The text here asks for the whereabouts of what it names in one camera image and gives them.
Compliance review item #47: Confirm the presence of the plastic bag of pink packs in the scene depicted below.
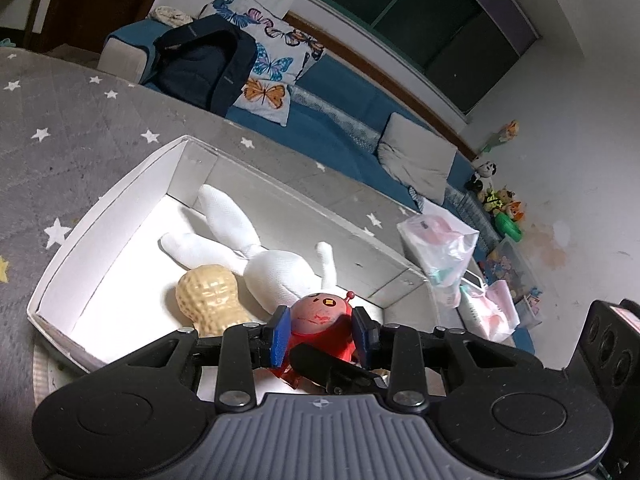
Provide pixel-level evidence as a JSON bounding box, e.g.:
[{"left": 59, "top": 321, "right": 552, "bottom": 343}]
[{"left": 397, "top": 208, "right": 480, "bottom": 309}]

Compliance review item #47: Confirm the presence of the green toy on floor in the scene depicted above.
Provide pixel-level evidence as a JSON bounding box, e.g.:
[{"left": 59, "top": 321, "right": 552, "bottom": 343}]
[{"left": 495, "top": 211, "right": 523, "bottom": 243}]

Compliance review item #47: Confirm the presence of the panda plush toy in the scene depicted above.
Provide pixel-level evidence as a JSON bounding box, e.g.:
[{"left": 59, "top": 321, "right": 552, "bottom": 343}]
[{"left": 464, "top": 162, "right": 497, "bottom": 194}]

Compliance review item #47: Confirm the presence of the grey white cardboard box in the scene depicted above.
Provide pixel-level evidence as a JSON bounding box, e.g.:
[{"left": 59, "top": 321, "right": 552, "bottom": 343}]
[{"left": 26, "top": 136, "right": 442, "bottom": 372}]

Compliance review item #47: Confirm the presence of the butterfly print pillow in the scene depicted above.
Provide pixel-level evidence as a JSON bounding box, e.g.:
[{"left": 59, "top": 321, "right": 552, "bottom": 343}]
[{"left": 200, "top": 0, "right": 324, "bottom": 127}]

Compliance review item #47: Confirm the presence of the white plush rabbit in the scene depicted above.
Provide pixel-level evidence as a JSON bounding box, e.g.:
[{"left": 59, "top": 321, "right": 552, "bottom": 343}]
[{"left": 160, "top": 184, "right": 337, "bottom": 313}]

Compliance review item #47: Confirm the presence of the clear toy storage box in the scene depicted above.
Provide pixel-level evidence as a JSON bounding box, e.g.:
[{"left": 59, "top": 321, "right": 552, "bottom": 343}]
[{"left": 480, "top": 237, "right": 542, "bottom": 330}]

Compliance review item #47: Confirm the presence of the dark navy backpack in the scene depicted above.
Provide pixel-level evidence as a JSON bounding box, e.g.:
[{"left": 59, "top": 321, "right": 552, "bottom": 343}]
[{"left": 144, "top": 14, "right": 257, "bottom": 117}]

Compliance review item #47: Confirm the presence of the blue sofa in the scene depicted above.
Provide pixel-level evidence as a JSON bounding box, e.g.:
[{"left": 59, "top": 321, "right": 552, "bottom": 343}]
[{"left": 96, "top": 18, "right": 501, "bottom": 241}]

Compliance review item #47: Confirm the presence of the grey cushion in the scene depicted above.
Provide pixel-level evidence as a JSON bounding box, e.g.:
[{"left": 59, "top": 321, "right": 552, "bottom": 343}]
[{"left": 376, "top": 113, "right": 457, "bottom": 205}]

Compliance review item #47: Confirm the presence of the red round bug toy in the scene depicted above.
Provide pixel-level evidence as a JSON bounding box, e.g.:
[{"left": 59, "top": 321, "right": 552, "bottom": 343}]
[{"left": 271, "top": 290, "right": 356, "bottom": 389}]

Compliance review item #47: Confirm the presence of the dark green framed window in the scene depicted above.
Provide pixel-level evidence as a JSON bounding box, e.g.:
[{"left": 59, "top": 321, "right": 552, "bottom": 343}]
[{"left": 320, "top": 0, "right": 538, "bottom": 114}]

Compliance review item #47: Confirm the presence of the small pink tissue pack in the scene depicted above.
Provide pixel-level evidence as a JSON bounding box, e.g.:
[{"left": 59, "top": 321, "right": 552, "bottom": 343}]
[{"left": 458, "top": 280, "right": 520, "bottom": 344}]

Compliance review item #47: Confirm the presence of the tan peanut toy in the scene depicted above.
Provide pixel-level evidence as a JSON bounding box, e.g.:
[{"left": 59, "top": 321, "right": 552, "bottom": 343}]
[{"left": 175, "top": 264, "right": 259, "bottom": 338}]

